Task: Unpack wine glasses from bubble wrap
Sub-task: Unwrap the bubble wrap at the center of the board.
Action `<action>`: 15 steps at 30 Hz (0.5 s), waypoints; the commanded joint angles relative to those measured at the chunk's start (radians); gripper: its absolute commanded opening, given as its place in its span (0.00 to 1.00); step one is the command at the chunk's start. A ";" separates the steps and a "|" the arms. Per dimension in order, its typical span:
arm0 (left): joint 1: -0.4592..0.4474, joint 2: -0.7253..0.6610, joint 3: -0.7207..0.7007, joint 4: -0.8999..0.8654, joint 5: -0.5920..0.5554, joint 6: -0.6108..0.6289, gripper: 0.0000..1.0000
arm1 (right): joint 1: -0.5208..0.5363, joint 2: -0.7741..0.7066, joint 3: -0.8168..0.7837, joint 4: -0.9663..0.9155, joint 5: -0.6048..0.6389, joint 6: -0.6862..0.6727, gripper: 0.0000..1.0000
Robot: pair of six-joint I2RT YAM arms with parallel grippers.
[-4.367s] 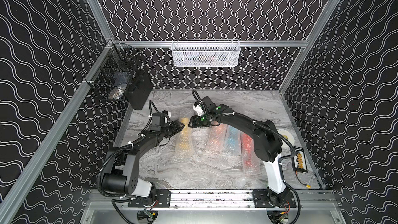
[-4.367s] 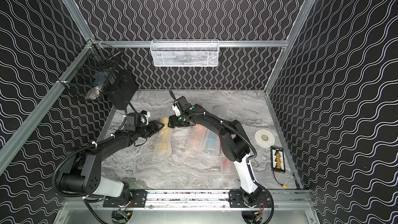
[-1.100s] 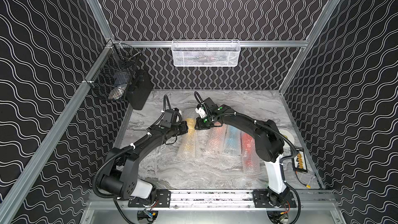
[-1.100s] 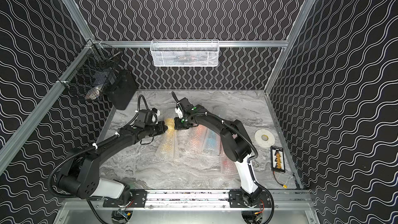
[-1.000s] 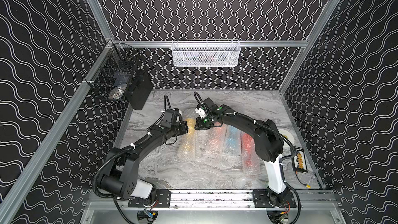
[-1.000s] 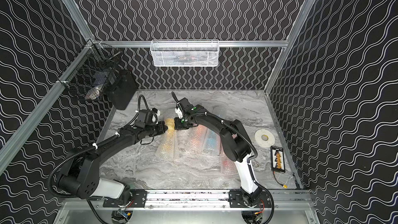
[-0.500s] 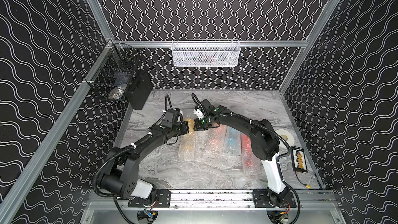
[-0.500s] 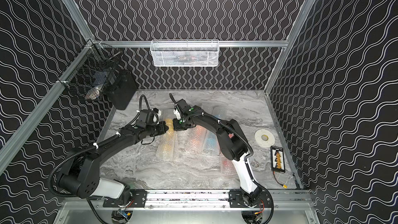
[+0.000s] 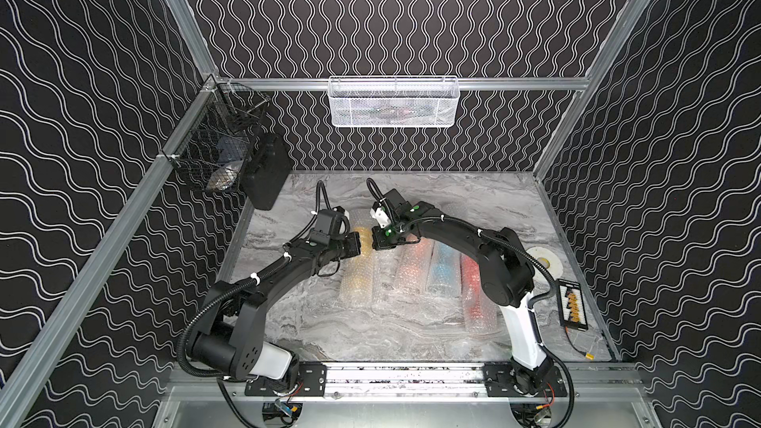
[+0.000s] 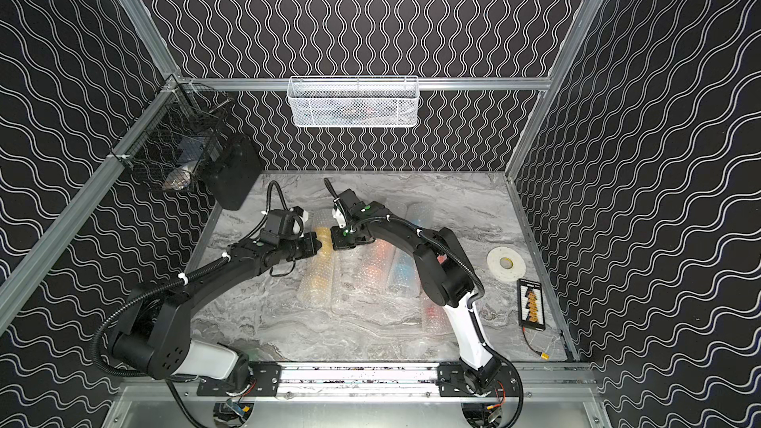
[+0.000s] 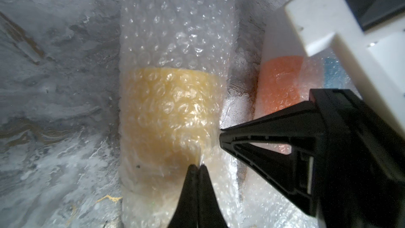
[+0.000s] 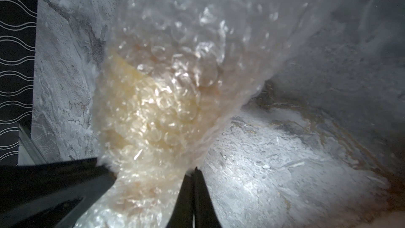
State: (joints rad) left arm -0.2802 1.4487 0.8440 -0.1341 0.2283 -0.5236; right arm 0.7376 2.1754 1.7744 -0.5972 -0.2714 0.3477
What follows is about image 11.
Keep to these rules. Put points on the wrapped blue wine glass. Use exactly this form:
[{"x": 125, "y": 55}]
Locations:
[{"x": 335, "y": 77}]

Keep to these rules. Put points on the wrapped orange wine glass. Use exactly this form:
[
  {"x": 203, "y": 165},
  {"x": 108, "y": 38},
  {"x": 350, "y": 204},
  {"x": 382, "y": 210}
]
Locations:
[{"x": 286, "y": 76}]

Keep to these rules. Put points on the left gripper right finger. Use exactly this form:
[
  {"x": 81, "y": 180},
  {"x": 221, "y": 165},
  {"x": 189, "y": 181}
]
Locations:
[{"x": 209, "y": 213}]

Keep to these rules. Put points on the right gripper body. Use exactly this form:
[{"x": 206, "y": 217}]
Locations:
[{"x": 365, "y": 185}]

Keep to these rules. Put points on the yellow wine glass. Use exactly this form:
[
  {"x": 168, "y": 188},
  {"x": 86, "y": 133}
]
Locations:
[{"x": 169, "y": 119}]

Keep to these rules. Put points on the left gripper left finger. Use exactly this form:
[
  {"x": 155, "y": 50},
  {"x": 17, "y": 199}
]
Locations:
[{"x": 186, "y": 214}]

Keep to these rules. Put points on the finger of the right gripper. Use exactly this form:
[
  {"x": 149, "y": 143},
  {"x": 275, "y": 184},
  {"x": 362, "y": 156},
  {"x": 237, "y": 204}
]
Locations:
[{"x": 287, "y": 149}]

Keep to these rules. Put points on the bubble wrap of yellow glass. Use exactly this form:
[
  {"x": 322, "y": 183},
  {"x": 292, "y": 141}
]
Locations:
[{"x": 174, "y": 62}]

